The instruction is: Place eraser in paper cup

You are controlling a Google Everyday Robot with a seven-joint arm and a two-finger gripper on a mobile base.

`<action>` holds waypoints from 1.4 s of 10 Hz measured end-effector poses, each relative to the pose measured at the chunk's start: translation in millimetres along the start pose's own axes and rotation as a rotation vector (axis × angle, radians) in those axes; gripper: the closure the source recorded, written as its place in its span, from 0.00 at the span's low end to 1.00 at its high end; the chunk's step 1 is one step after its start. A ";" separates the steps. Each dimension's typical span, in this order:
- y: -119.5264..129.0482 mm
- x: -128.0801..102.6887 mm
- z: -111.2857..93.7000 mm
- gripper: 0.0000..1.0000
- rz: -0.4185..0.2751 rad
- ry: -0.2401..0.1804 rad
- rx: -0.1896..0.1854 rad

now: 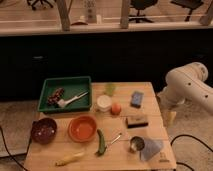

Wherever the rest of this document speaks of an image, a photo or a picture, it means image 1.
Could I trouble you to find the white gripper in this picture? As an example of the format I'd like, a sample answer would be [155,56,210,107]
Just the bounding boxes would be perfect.
[157,91,185,126]

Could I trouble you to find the black and tan eraser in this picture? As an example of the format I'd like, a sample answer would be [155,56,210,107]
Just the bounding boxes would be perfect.
[126,116,149,128]

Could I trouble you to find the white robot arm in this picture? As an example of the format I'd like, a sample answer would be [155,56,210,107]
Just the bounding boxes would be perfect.
[157,62,213,127]

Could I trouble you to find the small metal cup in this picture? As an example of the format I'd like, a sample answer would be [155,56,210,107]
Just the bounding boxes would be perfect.
[130,136,145,153]

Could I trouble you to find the light green translucent cup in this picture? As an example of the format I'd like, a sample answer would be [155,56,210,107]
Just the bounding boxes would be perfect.
[104,83,116,97]

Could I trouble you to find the white paper cup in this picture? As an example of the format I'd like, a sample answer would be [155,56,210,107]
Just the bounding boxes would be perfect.
[97,95,112,112]

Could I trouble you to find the grey-blue cloth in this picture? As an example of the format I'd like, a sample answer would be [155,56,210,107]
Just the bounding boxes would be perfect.
[140,138,164,162]

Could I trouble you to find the blue sponge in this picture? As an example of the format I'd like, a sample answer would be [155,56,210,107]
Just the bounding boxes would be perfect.
[130,91,143,108]

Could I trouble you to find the metal spoon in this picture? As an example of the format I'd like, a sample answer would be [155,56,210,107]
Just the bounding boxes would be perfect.
[106,133,122,148]

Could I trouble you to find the orange fruit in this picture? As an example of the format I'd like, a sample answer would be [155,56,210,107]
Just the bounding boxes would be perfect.
[111,103,121,115]

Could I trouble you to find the orange bowl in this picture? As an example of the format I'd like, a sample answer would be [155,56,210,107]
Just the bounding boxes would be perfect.
[68,115,97,143]

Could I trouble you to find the white scrub brush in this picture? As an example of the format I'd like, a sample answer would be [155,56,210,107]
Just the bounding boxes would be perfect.
[57,92,87,108]

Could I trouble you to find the green plastic tray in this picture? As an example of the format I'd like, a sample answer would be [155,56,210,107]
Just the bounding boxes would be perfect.
[38,76,92,113]

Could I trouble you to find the black office chair right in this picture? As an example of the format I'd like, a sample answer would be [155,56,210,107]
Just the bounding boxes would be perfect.
[171,0,204,22]

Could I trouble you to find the black office chair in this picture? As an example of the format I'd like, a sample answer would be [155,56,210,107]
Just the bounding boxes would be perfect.
[129,0,158,23]
[26,0,53,11]
[171,0,204,22]

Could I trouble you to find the black office chair centre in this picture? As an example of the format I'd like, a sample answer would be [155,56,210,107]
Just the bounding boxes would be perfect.
[129,0,158,23]

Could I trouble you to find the yellow banana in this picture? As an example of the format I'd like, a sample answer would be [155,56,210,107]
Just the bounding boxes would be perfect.
[55,152,84,166]

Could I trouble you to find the dark red grapes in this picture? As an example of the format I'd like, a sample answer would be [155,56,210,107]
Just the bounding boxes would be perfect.
[47,88,64,105]

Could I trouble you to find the dark purple bowl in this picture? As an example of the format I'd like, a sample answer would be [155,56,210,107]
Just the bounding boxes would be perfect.
[31,118,57,144]

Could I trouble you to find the black office chair left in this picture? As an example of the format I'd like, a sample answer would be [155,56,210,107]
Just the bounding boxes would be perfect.
[26,0,53,11]

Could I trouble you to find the black cable right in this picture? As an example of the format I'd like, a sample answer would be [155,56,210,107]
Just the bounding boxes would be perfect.
[170,133,213,171]

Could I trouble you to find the black cable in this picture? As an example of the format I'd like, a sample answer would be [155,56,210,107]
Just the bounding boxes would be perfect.
[0,125,32,171]
[170,133,213,171]

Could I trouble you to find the black cable left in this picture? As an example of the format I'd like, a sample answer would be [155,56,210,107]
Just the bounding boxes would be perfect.
[0,125,32,171]

